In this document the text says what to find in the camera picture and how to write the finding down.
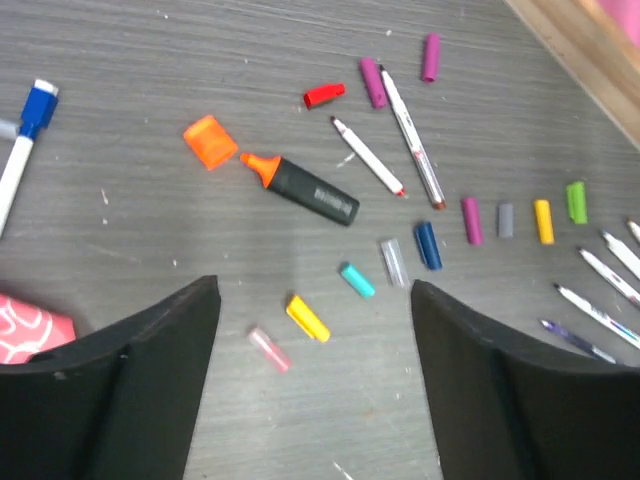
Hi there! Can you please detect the magenta marker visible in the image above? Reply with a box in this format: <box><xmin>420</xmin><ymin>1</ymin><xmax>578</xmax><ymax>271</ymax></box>
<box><xmin>578</xmin><ymin>248</ymin><xmax>639</xmax><ymax>308</ymax></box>

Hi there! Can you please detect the purple pen cap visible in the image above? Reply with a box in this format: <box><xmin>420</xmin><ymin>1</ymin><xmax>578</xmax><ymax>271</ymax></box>
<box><xmin>421</xmin><ymin>33</ymin><xmax>441</xmax><ymax>83</ymax></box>

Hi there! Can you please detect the teal pen cap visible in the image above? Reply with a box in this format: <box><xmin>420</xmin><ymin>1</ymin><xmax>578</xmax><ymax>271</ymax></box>
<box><xmin>339</xmin><ymin>263</ymin><xmax>376</xmax><ymax>298</ymax></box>

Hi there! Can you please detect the blue cap marker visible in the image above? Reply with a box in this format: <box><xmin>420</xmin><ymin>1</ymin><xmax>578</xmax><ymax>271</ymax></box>
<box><xmin>1</xmin><ymin>79</ymin><xmax>59</xmax><ymax>232</ymax></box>

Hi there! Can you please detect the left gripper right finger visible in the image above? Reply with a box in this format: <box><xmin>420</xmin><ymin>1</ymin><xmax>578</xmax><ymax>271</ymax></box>
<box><xmin>411</xmin><ymin>281</ymin><xmax>639</xmax><ymax>479</ymax></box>

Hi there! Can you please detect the red cap marker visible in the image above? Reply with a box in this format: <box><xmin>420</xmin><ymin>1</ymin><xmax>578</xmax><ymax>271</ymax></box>
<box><xmin>330</xmin><ymin>116</ymin><xmax>406</xmax><ymax>197</ymax></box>

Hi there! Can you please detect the magenta pen cap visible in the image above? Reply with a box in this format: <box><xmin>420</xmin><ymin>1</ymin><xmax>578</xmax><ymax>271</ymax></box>
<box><xmin>461</xmin><ymin>196</ymin><xmax>484</xmax><ymax>246</ymax></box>

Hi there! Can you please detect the dark pink pen cap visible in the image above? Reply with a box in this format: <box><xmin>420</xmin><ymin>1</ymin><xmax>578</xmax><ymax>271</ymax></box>
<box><xmin>359</xmin><ymin>57</ymin><xmax>388</xmax><ymax>109</ymax></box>

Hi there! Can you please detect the green pen cap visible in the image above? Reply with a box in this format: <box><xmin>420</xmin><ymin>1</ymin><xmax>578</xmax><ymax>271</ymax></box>
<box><xmin>566</xmin><ymin>180</ymin><xmax>588</xmax><ymax>225</ymax></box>

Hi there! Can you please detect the wooden clothes rack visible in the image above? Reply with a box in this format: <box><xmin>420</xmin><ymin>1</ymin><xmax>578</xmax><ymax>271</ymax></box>
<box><xmin>506</xmin><ymin>1</ymin><xmax>639</xmax><ymax>147</ymax></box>

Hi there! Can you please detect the clear pink pen cap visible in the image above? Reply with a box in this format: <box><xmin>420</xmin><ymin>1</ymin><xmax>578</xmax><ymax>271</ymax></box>
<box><xmin>247</xmin><ymin>327</ymin><xmax>291</xmax><ymax>373</ymax></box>

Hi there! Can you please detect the pink t-shirt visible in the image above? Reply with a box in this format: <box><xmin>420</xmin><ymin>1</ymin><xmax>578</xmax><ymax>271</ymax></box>
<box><xmin>599</xmin><ymin>0</ymin><xmax>640</xmax><ymax>47</ymax></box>

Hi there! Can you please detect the pink cap marker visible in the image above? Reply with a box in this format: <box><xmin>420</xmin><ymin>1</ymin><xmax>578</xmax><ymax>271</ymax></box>
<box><xmin>379</xmin><ymin>65</ymin><xmax>446</xmax><ymax>210</ymax></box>

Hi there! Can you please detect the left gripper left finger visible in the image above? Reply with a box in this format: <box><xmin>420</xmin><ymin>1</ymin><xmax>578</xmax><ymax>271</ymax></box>
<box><xmin>1</xmin><ymin>275</ymin><xmax>221</xmax><ymax>479</ymax></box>

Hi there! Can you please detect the red pen cap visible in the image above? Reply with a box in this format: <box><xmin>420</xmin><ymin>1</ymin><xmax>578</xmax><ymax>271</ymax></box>
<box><xmin>303</xmin><ymin>83</ymin><xmax>346</xmax><ymax>110</ymax></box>

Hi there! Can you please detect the grey pen cap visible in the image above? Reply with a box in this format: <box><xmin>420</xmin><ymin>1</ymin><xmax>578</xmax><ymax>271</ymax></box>
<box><xmin>497</xmin><ymin>202</ymin><xmax>514</xmax><ymax>239</ymax></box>

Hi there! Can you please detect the orange highlighter cap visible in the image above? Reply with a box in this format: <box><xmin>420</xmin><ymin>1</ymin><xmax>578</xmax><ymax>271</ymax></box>
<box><xmin>183</xmin><ymin>115</ymin><xmax>238</xmax><ymax>171</ymax></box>

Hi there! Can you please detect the yellow pen cap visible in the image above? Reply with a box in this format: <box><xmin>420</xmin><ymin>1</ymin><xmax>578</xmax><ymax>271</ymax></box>
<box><xmin>285</xmin><ymin>295</ymin><xmax>331</xmax><ymax>343</ymax></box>
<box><xmin>533</xmin><ymin>199</ymin><xmax>555</xmax><ymax>245</ymax></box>

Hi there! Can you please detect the blue pen cap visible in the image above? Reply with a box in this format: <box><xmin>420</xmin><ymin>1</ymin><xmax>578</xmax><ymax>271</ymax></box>
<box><xmin>414</xmin><ymin>222</ymin><xmax>443</xmax><ymax>271</ymax></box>

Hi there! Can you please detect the grey marker pen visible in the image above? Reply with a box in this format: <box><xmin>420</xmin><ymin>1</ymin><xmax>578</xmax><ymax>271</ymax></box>
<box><xmin>600</xmin><ymin>230</ymin><xmax>640</xmax><ymax>279</ymax></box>

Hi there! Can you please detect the red crumpled plastic bag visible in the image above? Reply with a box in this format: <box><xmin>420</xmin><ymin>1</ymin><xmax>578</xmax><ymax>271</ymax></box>
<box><xmin>0</xmin><ymin>295</ymin><xmax>76</xmax><ymax>364</ymax></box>

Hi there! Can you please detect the orange black highlighter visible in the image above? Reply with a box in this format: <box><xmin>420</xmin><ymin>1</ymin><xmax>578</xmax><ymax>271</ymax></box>
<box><xmin>240</xmin><ymin>153</ymin><xmax>360</xmax><ymax>226</ymax></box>

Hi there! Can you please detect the purple marker pen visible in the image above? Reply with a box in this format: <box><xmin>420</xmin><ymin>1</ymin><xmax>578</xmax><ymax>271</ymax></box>
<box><xmin>539</xmin><ymin>319</ymin><xmax>617</xmax><ymax>364</ymax></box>

